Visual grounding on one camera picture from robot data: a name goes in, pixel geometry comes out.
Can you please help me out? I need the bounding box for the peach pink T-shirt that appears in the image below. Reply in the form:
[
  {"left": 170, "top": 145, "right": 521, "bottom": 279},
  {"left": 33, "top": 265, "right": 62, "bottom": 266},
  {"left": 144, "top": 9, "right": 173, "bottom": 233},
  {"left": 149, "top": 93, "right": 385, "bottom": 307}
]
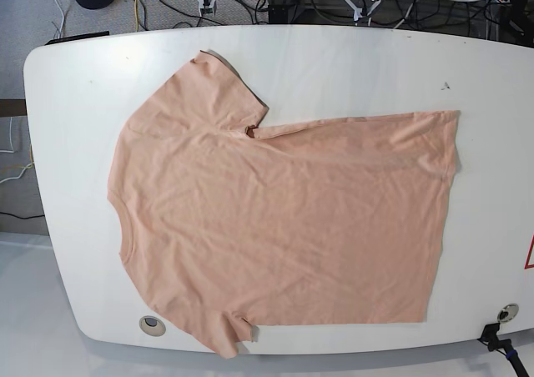
[{"left": 108, "top": 52, "right": 459, "bottom": 358}]

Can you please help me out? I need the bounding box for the table cable grommet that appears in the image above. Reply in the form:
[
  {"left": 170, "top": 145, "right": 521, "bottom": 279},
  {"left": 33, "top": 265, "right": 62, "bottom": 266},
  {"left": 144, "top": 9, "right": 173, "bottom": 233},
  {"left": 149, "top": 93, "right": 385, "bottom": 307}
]
[
  {"left": 139, "top": 316, "right": 166, "bottom": 337},
  {"left": 497, "top": 304, "right": 519, "bottom": 324}
]

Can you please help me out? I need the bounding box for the right table cable grommet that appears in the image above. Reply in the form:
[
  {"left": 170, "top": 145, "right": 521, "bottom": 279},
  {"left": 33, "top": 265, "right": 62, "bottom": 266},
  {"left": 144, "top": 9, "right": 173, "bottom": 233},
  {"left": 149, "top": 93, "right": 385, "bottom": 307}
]
[{"left": 497, "top": 304, "right": 519, "bottom": 324}]

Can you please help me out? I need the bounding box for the left table cable grommet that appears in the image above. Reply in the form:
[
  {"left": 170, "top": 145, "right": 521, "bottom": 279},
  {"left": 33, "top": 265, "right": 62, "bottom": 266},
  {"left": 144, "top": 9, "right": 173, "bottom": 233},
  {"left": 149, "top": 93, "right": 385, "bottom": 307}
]
[{"left": 139, "top": 316, "right": 166, "bottom": 337}]

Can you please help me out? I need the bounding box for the yellow floor cable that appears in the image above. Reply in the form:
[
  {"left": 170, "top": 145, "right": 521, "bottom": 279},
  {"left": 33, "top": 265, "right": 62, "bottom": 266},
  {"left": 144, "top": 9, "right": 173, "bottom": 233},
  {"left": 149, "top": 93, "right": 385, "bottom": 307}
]
[{"left": 133, "top": 0, "right": 150, "bottom": 32}]

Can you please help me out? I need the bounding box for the black clamp with cable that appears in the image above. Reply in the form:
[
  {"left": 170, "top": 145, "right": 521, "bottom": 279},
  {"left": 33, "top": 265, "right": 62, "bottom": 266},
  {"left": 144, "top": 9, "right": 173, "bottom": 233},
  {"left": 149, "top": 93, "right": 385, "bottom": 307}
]
[{"left": 478, "top": 323, "right": 529, "bottom": 377}]

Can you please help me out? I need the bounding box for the white floor cable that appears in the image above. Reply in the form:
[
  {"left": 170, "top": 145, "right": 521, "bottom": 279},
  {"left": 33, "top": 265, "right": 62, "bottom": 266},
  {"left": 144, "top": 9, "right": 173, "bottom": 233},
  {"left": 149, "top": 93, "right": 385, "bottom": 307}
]
[{"left": 52, "top": 0, "right": 67, "bottom": 40}]

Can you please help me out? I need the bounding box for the red triangle warning sticker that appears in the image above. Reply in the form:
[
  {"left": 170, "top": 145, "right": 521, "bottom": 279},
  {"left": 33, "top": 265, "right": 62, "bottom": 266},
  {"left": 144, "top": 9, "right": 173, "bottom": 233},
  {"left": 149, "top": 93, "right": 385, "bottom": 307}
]
[{"left": 524, "top": 237, "right": 534, "bottom": 269}]

